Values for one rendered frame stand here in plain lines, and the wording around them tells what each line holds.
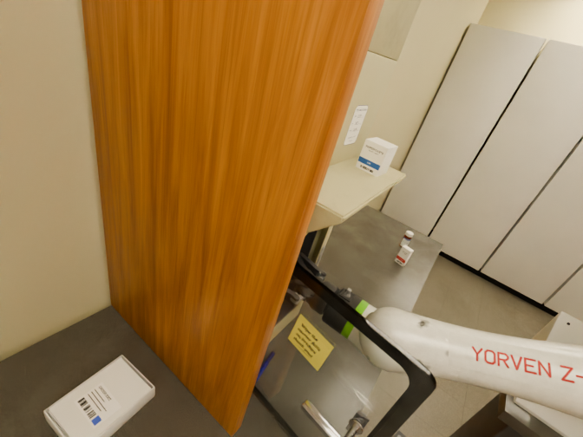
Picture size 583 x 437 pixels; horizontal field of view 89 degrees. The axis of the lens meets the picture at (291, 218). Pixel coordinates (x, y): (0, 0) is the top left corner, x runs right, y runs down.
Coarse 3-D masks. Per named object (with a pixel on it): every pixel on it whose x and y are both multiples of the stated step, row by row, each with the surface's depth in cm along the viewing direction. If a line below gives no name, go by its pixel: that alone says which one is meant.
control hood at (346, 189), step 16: (352, 160) 64; (336, 176) 53; (352, 176) 56; (368, 176) 58; (384, 176) 60; (400, 176) 63; (320, 192) 46; (336, 192) 47; (352, 192) 49; (368, 192) 51; (320, 208) 43; (336, 208) 43; (352, 208) 44; (320, 224) 44; (336, 224) 42
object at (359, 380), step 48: (288, 288) 51; (288, 336) 55; (336, 336) 46; (384, 336) 41; (288, 384) 58; (336, 384) 49; (384, 384) 42; (432, 384) 37; (288, 432) 63; (384, 432) 44
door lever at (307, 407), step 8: (304, 408) 48; (312, 408) 48; (312, 416) 47; (320, 416) 47; (320, 424) 47; (328, 424) 47; (352, 424) 48; (328, 432) 46; (336, 432) 46; (352, 432) 47; (360, 432) 48
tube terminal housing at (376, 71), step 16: (368, 64) 50; (384, 64) 55; (368, 80) 53; (384, 80) 59; (352, 96) 51; (368, 96) 57; (352, 112) 54; (368, 112) 60; (368, 128) 65; (336, 144) 55; (352, 144) 62; (336, 160) 59; (320, 240) 84
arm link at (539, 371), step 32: (384, 320) 51; (416, 320) 51; (416, 352) 48; (448, 352) 47; (480, 352) 46; (512, 352) 46; (544, 352) 45; (576, 352) 45; (480, 384) 47; (512, 384) 45; (544, 384) 43; (576, 384) 42; (576, 416) 44
